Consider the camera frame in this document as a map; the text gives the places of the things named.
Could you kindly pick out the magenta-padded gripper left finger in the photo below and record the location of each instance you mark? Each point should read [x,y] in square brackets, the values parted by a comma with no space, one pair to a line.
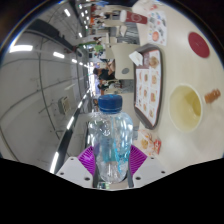
[86,159]

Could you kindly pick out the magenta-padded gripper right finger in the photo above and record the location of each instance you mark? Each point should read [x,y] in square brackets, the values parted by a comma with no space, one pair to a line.
[137,159]

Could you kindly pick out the clear blue-capped water bottle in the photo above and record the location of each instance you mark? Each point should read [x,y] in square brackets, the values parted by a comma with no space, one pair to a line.
[110,140]

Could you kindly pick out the crumpled food wrapper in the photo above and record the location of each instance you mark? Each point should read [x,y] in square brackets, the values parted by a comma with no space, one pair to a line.
[146,143]

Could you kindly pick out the ceiling air conditioner unit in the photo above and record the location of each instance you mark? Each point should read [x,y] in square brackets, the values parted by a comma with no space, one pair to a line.
[64,105]

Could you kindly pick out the dark tray with printed liner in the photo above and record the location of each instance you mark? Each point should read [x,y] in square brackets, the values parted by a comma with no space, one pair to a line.
[146,96]

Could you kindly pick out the person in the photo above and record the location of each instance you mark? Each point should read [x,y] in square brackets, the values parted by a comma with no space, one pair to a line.
[104,73]

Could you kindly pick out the crumpled white napkin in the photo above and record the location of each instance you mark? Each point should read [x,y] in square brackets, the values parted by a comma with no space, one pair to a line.
[136,58]

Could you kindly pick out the beige chair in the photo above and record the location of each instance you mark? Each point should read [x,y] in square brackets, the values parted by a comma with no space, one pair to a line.
[122,58]

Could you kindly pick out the ceiling lights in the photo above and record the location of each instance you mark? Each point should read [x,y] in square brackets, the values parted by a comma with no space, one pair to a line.
[20,48]

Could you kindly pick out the flat round red coaster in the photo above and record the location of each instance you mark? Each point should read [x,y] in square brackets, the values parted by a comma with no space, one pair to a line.
[199,44]

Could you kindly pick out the colourful printed leaflet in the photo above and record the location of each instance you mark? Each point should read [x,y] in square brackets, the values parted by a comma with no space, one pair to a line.
[157,28]

